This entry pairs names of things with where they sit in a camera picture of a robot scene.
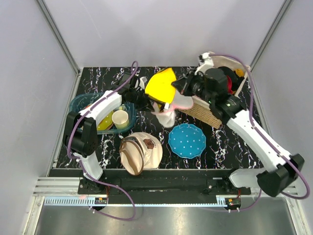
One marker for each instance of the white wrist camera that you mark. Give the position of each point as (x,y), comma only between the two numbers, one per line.
(141,83)
(205,63)

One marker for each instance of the yellow black garment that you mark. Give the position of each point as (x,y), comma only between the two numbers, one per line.
(238,80)

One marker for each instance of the white mesh laundry bag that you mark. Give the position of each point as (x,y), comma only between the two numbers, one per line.
(167,117)

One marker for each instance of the blue dotted plate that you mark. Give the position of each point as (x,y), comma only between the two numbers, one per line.
(187,141)

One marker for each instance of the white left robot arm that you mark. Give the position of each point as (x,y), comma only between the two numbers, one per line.
(80,134)

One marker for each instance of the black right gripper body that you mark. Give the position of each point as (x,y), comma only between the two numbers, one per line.
(194,85)

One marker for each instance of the yellow dotted plate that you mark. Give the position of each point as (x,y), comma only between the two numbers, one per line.
(106,123)

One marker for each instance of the red bra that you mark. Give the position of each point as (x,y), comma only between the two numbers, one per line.
(229,85)

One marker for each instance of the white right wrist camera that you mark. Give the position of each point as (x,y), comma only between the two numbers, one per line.
(205,63)

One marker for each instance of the wicker basket with liner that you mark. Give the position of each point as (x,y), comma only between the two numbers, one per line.
(203,112)

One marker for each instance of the cream paper cup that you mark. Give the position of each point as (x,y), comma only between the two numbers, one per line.
(120,119)

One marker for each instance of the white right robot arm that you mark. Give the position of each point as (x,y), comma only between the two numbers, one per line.
(280,167)

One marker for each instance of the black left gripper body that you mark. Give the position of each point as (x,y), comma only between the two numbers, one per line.
(139,98)

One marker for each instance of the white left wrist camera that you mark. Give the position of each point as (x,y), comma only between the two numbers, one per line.
(141,83)

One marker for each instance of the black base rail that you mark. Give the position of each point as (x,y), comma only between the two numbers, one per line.
(154,187)

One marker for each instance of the cream capybara pouch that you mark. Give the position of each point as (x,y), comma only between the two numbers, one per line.
(140,151)

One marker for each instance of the yellow bra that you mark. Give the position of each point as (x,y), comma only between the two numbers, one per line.
(159,88)

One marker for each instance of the black bra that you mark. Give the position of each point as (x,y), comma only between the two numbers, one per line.
(228,71)

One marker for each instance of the teal plastic bin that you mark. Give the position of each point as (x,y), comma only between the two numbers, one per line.
(83,101)

